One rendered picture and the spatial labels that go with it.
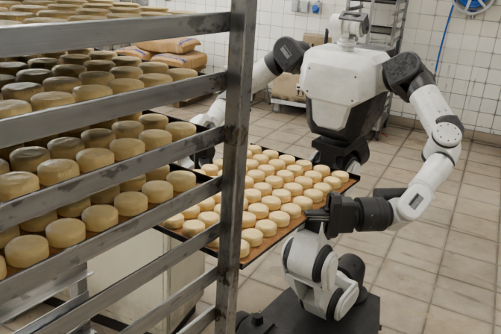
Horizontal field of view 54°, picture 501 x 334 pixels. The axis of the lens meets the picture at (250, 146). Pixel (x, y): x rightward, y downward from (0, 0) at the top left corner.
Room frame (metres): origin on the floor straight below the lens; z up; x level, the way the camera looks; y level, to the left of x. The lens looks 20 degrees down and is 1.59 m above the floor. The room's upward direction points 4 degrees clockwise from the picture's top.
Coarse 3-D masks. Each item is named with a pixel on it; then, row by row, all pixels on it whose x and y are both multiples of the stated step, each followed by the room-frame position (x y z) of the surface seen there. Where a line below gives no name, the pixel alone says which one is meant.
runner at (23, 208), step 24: (168, 144) 0.67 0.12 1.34; (192, 144) 0.71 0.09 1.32; (216, 144) 0.76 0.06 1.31; (120, 168) 0.59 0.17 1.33; (144, 168) 0.62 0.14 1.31; (48, 192) 0.50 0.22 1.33; (72, 192) 0.53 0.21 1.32; (96, 192) 0.56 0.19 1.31; (0, 216) 0.45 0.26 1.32; (24, 216) 0.48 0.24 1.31
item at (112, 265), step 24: (144, 240) 1.70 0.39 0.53; (168, 240) 1.67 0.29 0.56; (96, 264) 1.78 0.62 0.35; (120, 264) 1.74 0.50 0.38; (144, 264) 1.70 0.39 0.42; (192, 264) 1.85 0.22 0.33; (96, 288) 1.78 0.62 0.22; (144, 288) 1.70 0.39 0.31; (168, 288) 1.67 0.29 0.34; (120, 312) 1.74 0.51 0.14; (144, 312) 1.70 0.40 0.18; (192, 312) 1.93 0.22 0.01
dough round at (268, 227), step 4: (260, 220) 1.03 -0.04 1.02; (264, 220) 1.03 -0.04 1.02; (268, 220) 1.03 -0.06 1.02; (256, 224) 1.01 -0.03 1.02; (260, 224) 1.01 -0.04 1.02; (264, 224) 1.01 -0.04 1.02; (268, 224) 1.01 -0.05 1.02; (272, 224) 1.01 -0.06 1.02; (276, 224) 1.02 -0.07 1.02; (256, 228) 1.00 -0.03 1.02; (260, 228) 1.00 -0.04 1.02; (264, 228) 0.99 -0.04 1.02; (268, 228) 1.00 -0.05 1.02; (272, 228) 1.00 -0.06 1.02; (276, 228) 1.00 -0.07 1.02; (264, 232) 0.99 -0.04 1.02; (268, 232) 0.99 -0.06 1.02; (272, 232) 0.99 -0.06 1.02; (276, 232) 1.01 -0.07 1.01; (264, 236) 0.99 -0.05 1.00; (268, 236) 0.99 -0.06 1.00
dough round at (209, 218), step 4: (204, 212) 1.05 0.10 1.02; (208, 212) 1.05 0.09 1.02; (212, 212) 1.05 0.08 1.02; (200, 216) 1.03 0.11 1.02; (204, 216) 1.03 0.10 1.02; (208, 216) 1.03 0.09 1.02; (212, 216) 1.03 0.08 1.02; (216, 216) 1.03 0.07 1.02; (200, 220) 1.02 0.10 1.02; (204, 220) 1.01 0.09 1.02; (208, 220) 1.01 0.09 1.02; (212, 220) 1.02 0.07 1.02; (216, 220) 1.02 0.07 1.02; (208, 224) 1.01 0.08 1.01; (212, 224) 1.01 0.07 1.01
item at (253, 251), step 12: (252, 156) 1.49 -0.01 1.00; (312, 168) 1.42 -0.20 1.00; (264, 180) 1.30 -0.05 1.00; (348, 180) 1.34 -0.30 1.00; (216, 204) 1.13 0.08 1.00; (312, 204) 1.17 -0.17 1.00; (324, 204) 1.18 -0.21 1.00; (300, 216) 1.10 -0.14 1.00; (180, 228) 1.00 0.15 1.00; (288, 228) 1.04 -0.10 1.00; (264, 240) 0.98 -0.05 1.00; (276, 240) 0.98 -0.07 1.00; (252, 252) 0.92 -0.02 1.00
